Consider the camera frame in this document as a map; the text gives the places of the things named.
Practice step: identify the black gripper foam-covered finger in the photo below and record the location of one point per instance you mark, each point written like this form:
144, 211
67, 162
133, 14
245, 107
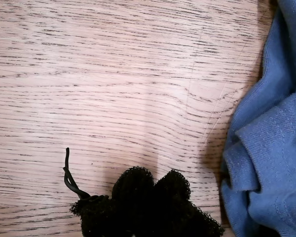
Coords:
175, 205
128, 202

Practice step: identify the blue T-shirt with print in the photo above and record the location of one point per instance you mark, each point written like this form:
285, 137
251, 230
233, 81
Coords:
273, 148

